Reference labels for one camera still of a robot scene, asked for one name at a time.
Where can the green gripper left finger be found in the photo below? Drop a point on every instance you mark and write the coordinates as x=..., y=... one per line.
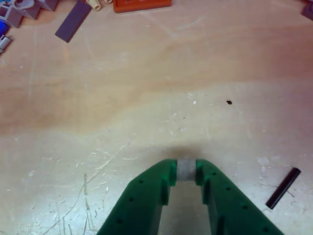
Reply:
x=137, y=208

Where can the white grey Lego connector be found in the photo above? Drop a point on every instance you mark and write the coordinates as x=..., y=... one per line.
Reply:
x=5, y=44

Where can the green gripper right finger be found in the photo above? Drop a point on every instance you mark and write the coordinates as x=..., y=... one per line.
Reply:
x=230, y=210

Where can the small grey Lego piece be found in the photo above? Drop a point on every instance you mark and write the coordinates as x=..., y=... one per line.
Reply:
x=186, y=171

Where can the blue Lego plate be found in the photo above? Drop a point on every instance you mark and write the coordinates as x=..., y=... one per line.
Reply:
x=3, y=27

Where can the small grey square Lego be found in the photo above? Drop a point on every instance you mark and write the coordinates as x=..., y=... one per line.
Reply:
x=308, y=11

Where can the orange Lego plate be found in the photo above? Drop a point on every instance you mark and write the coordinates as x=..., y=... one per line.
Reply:
x=141, y=6

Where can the dark grey Lego tile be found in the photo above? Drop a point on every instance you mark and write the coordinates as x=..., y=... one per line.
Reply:
x=72, y=23

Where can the black Lego rod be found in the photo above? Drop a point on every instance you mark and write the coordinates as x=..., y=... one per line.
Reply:
x=283, y=188

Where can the beige Lego connector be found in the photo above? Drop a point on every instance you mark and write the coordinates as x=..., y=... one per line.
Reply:
x=95, y=5

